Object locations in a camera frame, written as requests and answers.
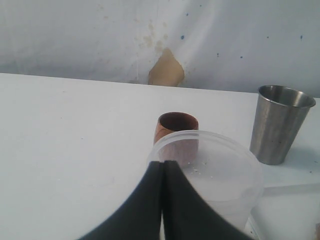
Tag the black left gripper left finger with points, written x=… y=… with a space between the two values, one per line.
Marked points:
x=139 y=217

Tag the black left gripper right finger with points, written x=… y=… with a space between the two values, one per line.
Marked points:
x=186 y=216

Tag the brown wooden cup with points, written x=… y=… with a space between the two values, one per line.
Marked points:
x=177 y=127

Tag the stainless steel cup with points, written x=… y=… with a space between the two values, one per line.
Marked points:
x=280 y=113

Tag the translucent plastic container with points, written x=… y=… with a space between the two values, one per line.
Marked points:
x=224 y=173

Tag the white rectangular tray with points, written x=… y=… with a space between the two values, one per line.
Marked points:
x=286 y=213

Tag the white backdrop cloth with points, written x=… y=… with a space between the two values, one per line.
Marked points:
x=231 y=45

